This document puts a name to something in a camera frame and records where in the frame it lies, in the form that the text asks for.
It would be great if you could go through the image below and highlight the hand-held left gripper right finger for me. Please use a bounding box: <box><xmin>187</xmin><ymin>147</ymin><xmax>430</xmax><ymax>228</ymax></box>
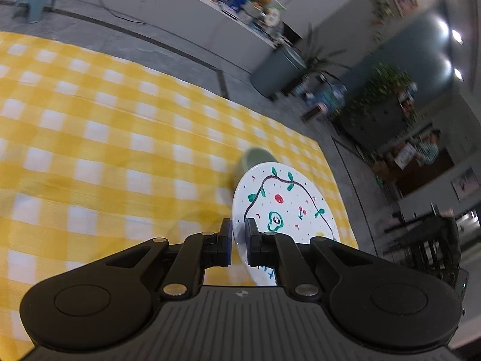
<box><xmin>244</xmin><ymin>218</ymin><xmax>380</xmax><ymax>299</ymax></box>

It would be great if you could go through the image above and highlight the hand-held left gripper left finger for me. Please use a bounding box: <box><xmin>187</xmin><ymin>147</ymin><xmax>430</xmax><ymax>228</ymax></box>
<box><xmin>99</xmin><ymin>218</ymin><xmax>233</xmax><ymax>302</ymax></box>

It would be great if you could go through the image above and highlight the white painted plate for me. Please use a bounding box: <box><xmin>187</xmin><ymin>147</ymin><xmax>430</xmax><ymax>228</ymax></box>
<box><xmin>231</xmin><ymin>161</ymin><xmax>341</xmax><ymax>288</ymax></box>

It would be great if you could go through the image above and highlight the green ceramic bowl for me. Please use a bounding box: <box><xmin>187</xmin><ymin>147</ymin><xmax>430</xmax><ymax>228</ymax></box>
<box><xmin>232</xmin><ymin>146</ymin><xmax>279</xmax><ymax>189</ymax></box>

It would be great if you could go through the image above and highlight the pink space heater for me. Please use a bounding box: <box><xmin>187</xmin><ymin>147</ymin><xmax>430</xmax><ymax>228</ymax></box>
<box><xmin>302</xmin><ymin>103</ymin><xmax>326</xmax><ymax>123</ymax></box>

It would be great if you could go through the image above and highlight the yellow checked tablecloth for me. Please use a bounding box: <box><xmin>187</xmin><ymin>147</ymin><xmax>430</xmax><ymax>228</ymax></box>
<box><xmin>0</xmin><ymin>31</ymin><xmax>358</xmax><ymax>361</ymax></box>

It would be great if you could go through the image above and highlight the blue water jug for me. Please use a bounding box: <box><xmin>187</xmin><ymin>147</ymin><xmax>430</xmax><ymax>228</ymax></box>
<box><xmin>311</xmin><ymin>82</ymin><xmax>347</xmax><ymax>117</ymax></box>

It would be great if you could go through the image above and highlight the dark grey cabinet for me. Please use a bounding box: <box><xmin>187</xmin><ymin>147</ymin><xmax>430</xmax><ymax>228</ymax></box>
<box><xmin>340</xmin><ymin>94</ymin><xmax>418</xmax><ymax>144</ymax></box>

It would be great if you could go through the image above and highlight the grey trash can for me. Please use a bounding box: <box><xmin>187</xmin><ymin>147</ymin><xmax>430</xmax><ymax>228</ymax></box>
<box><xmin>250</xmin><ymin>45</ymin><xmax>307</xmax><ymax>99</ymax></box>

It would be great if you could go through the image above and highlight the dark chair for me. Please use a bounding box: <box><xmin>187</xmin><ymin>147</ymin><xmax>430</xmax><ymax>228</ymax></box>
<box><xmin>383</xmin><ymin>202</ymin><xmax>463</xmax><ymax>283</ymax></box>

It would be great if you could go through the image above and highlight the potted long-leaf plant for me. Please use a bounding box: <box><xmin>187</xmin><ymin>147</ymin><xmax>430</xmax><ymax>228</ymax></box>
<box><xmin>296</xmin><ymin>22</ymin><xmax>350</xmax><ymax>84</ymax></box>

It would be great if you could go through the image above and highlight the green ivy plant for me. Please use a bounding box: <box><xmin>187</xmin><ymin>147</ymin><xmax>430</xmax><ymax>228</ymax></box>
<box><xmin>345</xmin><ymin>62</ymin><xmax>414</xmax><ymax>129</ymax></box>

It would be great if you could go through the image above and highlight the white marble television console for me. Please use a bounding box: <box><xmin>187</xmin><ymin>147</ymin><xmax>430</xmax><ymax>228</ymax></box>
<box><xmin>131</xmin><ymin>0</ymin><xmax>303</xmax><ymax>50</ymax></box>

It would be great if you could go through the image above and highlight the hanging green vine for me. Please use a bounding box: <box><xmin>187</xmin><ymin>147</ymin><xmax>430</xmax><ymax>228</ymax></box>
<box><xmin>370</xmin><ymin>0</ymin><xmax>395</xmax><ymax>42</ymax></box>

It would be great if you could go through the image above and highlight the light blue plastic stool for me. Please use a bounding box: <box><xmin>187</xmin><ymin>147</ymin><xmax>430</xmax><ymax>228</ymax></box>
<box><xmin>11</xmin><ymin>0</ymin><xmax>57</xmax><ymax>23</ymax></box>

